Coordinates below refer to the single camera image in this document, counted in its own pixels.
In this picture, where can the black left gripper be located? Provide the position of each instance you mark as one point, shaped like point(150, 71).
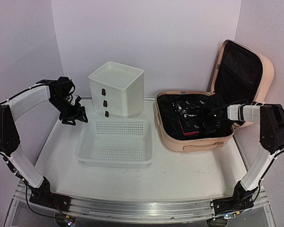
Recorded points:
point(77, 114)

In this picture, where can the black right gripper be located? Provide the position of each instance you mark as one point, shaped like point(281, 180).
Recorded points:
point(207, 129)

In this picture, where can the beige hard-shell suitcase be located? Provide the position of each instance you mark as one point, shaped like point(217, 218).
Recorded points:
point(240, 74)

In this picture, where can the white perforated plastic basket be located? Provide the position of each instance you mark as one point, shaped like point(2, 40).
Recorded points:
point(128, 143)

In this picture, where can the white tall plastic bin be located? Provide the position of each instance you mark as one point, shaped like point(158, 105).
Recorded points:
point(117, 90)

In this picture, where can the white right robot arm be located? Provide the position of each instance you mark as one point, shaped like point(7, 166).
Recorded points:
point(270, 119)

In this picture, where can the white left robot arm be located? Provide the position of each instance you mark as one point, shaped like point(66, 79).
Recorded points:
point(11, 148)

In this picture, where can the black folded clothes stack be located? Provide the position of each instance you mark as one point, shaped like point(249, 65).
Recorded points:
point(189, 114)

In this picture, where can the red folded garment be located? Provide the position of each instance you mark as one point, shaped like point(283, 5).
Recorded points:
point(191, 133)

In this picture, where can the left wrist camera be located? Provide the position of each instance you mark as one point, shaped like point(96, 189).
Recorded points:
point(73, 100)

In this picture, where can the aluminium front rail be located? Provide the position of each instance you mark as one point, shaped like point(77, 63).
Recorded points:
point(141, 212)

